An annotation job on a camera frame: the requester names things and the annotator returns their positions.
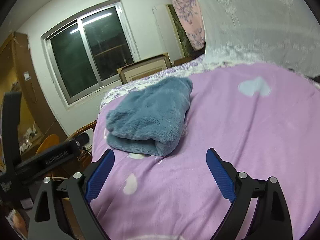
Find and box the blue fleece garment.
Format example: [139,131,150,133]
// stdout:
[106,77,193,157]

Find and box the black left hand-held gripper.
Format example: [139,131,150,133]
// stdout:
[0,90,90,205]

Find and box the wooden chair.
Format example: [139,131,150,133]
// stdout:
[35,120,97,155]

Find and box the brown wooden cabinet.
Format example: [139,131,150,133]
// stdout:
[1,32,67,160]

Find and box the purple floral bedsheet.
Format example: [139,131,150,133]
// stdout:
[100,55,320,111]

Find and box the aluminium sliding window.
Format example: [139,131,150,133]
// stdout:
[41,0,140,105]

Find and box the white lace cover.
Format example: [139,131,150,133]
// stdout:
[197,0,319,77]

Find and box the pink floral cloth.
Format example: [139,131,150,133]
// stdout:
[171,0,205,50]

